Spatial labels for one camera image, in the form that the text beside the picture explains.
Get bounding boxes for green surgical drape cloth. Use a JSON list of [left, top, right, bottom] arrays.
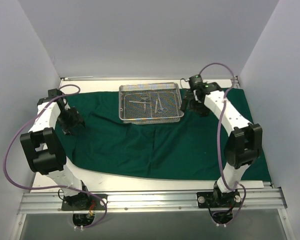
[[56, 87, 272, 183]]

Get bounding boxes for metal mesh instrument tray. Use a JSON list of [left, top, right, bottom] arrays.
[[118, 82, 184, 125]]

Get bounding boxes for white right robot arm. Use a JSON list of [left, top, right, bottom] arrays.
[[180, 82, 263, 207]]

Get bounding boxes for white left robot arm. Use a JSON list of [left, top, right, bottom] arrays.
[[19, 88, 91, 210]]

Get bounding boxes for steel surgical scissors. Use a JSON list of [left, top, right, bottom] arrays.
[[140, 95, 151, 112]]

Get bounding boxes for steel forceps clamp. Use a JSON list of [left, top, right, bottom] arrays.
[[155, 93, 168, 114]]

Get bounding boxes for steel tweezers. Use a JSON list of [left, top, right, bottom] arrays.
[[129, 100, 151, 104]]

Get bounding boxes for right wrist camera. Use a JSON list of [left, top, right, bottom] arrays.
[[188, 74, 204, 90]]

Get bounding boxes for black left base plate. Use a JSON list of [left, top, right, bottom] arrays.
[[61, 192, 106, 211]]

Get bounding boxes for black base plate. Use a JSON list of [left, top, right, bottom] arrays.
[[61, 192, 106, 211], [196, 191, 242, 209]]

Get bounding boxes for aluminium front rail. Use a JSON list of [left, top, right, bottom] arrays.
[[18, 188, 287, 214]]

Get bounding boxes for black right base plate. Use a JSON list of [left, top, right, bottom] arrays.
[[196, 191, 242, 209]]

